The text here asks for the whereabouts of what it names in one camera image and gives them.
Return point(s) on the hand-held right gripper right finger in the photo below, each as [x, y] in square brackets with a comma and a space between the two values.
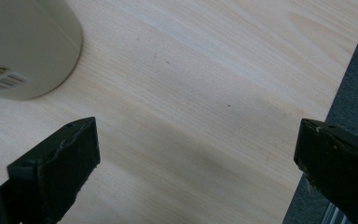
[341, 165]

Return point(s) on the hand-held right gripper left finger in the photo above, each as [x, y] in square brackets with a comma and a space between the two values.
[56, 174]

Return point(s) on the beige plastic container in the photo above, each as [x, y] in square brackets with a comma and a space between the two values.
[24, 40]

